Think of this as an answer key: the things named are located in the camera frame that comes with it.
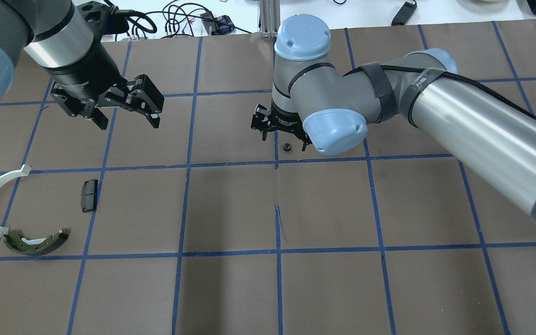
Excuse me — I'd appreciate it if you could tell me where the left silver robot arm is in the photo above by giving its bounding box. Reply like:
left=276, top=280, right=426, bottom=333
left=0, top=0, right=164, bottom=130

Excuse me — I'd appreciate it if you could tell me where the black power adapter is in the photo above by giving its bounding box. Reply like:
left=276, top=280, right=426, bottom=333
left=390, top=0, right=418, bottom=26

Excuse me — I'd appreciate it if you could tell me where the aluminium frame post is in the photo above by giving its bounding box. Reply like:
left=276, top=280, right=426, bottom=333
left=258, top=0, right=281, bottom=38

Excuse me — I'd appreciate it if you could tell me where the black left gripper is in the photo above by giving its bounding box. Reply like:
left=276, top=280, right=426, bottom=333
left=50, top=44, right=165, bottom=131

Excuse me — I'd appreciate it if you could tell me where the grey brake pad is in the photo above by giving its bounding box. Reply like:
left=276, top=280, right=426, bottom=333
left=80, top=180, right=98, bottom=213

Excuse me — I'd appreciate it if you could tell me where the green brake shoe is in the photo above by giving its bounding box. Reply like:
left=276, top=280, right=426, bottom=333
left=3, top=228, right=69, bottom=257

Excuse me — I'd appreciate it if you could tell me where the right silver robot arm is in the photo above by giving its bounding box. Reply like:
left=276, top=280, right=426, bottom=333
left=250, top=13, right=536, bottom=223

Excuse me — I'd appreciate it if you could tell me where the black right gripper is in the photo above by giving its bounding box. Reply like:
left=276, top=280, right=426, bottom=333
left=251, top=103, right=311, bottom=152

